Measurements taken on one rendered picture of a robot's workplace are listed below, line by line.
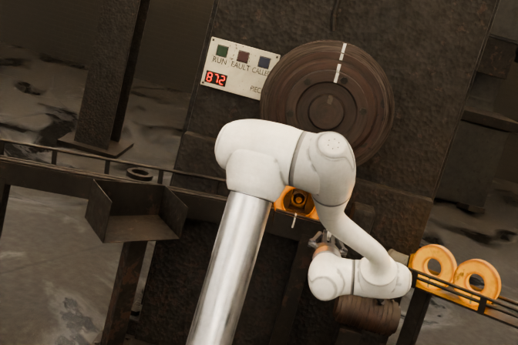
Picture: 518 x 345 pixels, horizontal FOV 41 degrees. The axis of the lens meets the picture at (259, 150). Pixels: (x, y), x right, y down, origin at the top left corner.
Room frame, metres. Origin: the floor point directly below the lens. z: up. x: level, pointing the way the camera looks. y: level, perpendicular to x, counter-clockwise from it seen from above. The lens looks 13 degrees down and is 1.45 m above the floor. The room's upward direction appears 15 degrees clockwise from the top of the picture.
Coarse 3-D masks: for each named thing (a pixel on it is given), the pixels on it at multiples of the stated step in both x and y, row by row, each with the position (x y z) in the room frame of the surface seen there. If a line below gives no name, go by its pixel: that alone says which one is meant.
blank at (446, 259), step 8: (424, 248) 2.31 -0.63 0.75; (432, 248) 2.29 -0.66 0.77; (440, 248) 2.28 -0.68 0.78; (416, 256) 2.32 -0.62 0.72; (424, 256) 2.30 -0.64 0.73; (432, 256) 2.29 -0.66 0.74; (440, 256) 2.27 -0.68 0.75; (448, 256) 2.26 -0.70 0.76; (416, 264) 2.31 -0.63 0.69; (424, 264) 2.30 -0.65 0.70; (440, 264) 2.27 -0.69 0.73; (448, 264) 2.25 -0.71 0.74; (424, 272) 2.29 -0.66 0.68; (448, 272) 2.25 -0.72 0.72; (432, 280) 2.27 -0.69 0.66; (448, 280) 2.24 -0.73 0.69; (432, 288) 2.26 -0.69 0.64
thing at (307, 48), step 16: (304, 48) 2.44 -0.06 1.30; (320, 48) 2.44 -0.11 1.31; (336, 48) 2.44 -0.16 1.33; (352, 48) 2.44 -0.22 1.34; (288, 64) 2.44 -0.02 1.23; (368, 64) 2.43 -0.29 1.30; (272, 80) 2.44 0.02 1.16; (384, 80) 2.43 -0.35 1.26; (384, 96) 2.43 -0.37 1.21; (384, 128) 2.43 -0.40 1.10
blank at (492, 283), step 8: (464, 264) 2.22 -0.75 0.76; (472, 264) 2.21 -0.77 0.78; (480, 264) 2.19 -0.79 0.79; (488, 264) 2.19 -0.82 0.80; (456, 272) 2.23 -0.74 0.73; (464, 272) 2.21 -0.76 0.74; (472, 272) 2.20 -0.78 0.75; (480, 272) 2.18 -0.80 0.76; (488, 272) 2.17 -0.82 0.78; (496, 272) 2.18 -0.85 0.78; (456, 280) 2.22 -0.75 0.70; (464, 280) 2.21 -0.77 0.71; (488, 280) 2.17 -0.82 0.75; (496, 280) 2.15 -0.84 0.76; (488, 288) 2.16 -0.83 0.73; (496, 288) 2.15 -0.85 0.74; (472, 296) 2.18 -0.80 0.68; (496, 296) 2.16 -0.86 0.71; (472, 304) 2.18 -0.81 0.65
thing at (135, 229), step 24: (96, 192) 2.16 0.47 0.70; (120, 192) 2.26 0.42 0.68; (144, 192) 2.31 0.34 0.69; (168, 192) 2.31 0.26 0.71; (96, 216) 2.12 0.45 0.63; (120, 216) 2.26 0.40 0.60; (144, 216) 2.30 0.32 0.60; (168, 216) 2.27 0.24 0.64; (120, 240) 2.07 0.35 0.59; (144, 240) 2.11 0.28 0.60; (120, 264) 2.20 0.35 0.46; (120, 288) 2.16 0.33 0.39; (120, 312) 2.17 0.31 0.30; (120, 336) 2.18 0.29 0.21
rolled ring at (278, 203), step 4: (288, 188) 2.45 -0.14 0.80; (292, 188) 2.45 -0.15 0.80; (284, 192) 2.45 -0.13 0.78; (280, 196) 2.45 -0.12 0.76; (276, 200) 2.46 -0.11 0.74; (280, 200) 2.45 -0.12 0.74; (276, 204) 2.45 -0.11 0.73; (280, 204) 2.45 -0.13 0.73; (280, 208) 2.45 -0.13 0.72; (312, 212) 2.46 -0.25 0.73; (316, 212) 2.45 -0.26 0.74; (308, 216) 2.45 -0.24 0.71; (312, 216) 2.45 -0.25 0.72; (316, 216) 2.45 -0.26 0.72
